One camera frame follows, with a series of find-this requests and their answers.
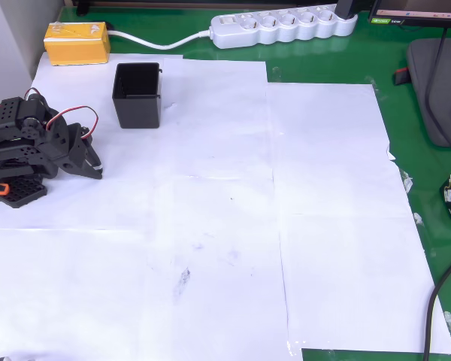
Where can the green desk mat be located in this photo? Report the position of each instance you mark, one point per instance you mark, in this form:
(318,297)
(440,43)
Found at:
(323,64)

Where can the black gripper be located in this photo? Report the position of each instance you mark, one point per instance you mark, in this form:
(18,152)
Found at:
(76,159)

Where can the taped white paper sheets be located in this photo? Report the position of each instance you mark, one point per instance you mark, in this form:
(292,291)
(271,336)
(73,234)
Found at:
(210,207)

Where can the red black small tag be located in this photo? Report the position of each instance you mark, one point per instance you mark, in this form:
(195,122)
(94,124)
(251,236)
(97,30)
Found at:
(401,76)

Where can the black square container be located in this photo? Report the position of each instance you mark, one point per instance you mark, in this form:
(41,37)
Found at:
(139,113)

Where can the white power strip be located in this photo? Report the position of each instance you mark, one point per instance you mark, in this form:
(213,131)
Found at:
(285,30)

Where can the black power plug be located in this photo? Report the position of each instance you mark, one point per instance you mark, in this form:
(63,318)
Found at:
(346,9)

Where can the grey monitor stand base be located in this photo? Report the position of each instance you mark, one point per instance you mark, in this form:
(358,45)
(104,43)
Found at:
(421,94)

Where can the yellow cardboard box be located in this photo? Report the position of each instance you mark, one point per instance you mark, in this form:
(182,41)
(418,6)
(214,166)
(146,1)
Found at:
(77,47)

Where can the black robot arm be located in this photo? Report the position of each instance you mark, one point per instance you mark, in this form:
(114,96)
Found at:
(7,113)

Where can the black screen with stickers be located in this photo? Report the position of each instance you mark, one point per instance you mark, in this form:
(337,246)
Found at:
(417,13)

